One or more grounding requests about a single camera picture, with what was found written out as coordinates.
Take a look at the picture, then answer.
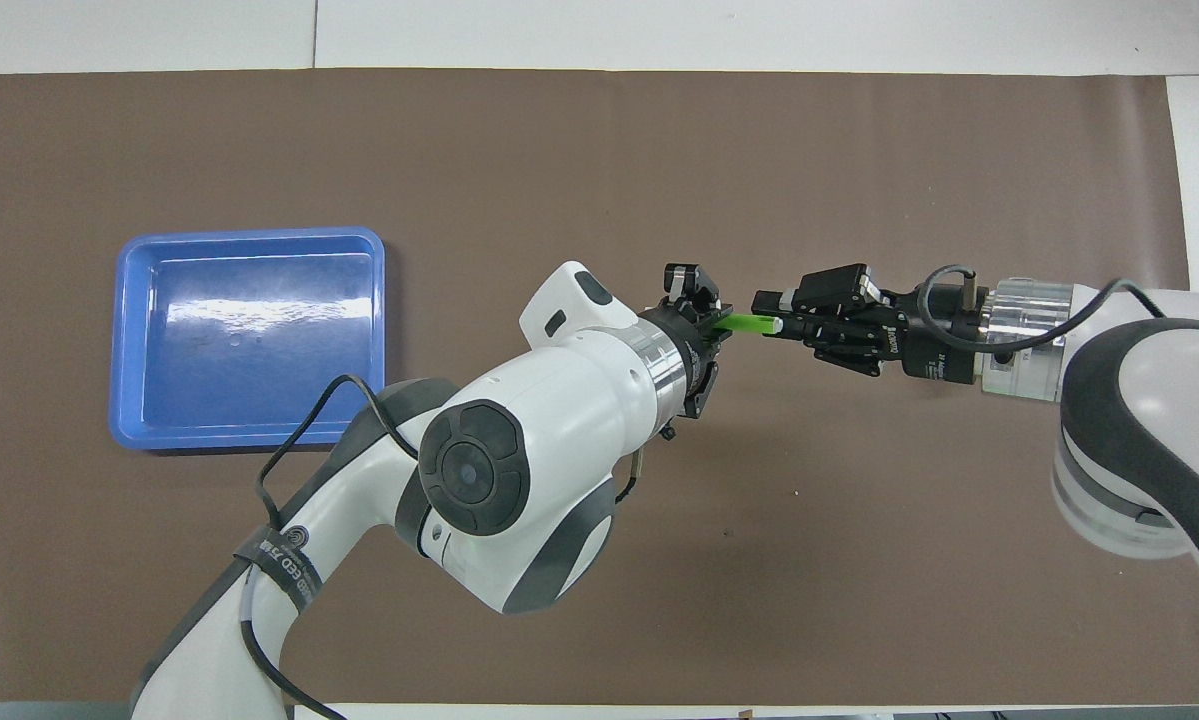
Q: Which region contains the brown table mat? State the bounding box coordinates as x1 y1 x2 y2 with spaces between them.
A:
0 68 1199 706

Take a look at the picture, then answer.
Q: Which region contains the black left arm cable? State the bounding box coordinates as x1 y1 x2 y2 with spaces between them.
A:
239 375 420 720

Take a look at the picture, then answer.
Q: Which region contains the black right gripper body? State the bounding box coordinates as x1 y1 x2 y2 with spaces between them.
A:
787 284 990 388

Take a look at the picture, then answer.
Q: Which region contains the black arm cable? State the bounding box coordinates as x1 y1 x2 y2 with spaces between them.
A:
239 375 420 720
917 264 1160 356

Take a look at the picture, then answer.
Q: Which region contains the blue plastic tray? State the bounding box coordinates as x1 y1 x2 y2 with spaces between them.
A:
109 227 387 451

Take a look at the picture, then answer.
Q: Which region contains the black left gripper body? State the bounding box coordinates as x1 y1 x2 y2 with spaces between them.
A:
641 296 735 401

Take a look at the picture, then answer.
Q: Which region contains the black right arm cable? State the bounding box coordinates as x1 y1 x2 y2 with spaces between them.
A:
917 264 1160 356

